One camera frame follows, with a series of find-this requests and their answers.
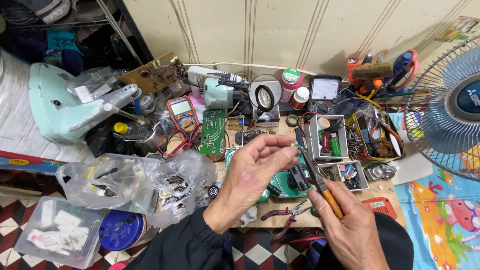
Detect mint green fan motor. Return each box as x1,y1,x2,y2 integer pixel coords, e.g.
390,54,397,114
203,77,236,110

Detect black helping-hand clamp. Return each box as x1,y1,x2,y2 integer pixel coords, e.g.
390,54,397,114
234,128,277,148

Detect orange-handled needle-nose pliers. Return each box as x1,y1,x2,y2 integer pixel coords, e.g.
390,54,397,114
297,147,344,221

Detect small black motor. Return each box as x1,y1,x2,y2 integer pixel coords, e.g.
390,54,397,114
286,163,311,192

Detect magnifier on stand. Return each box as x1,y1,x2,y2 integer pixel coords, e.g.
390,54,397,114
249,73,283,129

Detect black plastic bag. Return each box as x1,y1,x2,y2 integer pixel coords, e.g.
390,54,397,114
85,115,144,157

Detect yellow tray of tools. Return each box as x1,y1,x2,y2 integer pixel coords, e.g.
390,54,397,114
346,108,405,163

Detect metal wire shelf rack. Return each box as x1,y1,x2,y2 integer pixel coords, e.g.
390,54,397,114
0,0,144,76

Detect orange-red plastic device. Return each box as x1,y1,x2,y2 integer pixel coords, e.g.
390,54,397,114
361,197,398,220

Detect brown circuit board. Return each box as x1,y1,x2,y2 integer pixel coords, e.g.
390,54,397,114
118,51,189,95

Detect yellow-capped clear bottle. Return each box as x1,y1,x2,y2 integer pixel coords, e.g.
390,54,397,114
113,121,151,142

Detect crumpled clear bag of parts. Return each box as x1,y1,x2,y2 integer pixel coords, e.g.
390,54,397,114
144,149,218,230

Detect mint green fan housing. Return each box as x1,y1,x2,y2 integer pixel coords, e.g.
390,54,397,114
29,62,140,146

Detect red-handled cutters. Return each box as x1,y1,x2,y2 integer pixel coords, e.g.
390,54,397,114
278,229,327,245

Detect red and black pliers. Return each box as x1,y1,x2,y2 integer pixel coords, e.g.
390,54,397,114
261,199,313,241

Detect large clear bag of parts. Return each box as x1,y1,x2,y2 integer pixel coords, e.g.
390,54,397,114
56,152,163,215

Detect colourful cartoon floor mat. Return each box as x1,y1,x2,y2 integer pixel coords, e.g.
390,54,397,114
389,112,480,270

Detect clear plastic storage box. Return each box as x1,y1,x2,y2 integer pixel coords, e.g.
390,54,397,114
14,195,110,270

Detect red test leads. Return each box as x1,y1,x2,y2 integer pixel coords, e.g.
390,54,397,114
157,123,204,158

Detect blue-lidded jar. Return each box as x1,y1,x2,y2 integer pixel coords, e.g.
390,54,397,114
98,209,149,252

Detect orange digital multimeter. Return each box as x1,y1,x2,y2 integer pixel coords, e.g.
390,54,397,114
166,95,202,136

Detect grey electric fan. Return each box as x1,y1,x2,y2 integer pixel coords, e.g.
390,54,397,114
404,35,480,183

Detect red bottle with green lid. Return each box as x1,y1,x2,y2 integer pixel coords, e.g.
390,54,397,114
279,68,303,103

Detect green circuit board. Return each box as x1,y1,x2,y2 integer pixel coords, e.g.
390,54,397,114
199,108,227,155

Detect holder of blue red tools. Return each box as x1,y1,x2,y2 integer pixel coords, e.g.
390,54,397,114
346,50,419,99

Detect crumpled white tissue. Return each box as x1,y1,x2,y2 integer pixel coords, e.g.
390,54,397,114
240,205,259,228

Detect small clear plastic bag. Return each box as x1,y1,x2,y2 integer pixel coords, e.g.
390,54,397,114
65,66,125,104

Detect white ribbed tool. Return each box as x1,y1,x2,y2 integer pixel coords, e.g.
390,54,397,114
187,65,245,89

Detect person's right hand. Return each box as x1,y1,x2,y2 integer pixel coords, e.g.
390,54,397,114
305,178,391,270

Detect white wall cable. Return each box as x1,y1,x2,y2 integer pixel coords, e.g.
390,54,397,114
181,61,350,84

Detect person's left hand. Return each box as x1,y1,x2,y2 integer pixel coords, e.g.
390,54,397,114
204,133,301,235

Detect silver metal part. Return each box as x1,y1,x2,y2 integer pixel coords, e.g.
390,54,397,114
363,163,398,183

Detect wooden bristle brush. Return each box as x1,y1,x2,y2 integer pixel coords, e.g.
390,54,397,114
351,61,394,80

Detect low white parts box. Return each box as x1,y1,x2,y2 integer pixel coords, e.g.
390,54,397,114
318,160,370,191

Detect black analog multimeter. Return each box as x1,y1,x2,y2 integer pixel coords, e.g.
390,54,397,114
307,74,343,115

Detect tall white parts box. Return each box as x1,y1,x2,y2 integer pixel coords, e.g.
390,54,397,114
303,114,350,162

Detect red bottle with white lid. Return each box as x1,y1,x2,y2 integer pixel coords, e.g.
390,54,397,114
290,86,311,110

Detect green plastic tray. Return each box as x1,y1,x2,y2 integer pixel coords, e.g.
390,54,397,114
225,148,313,203

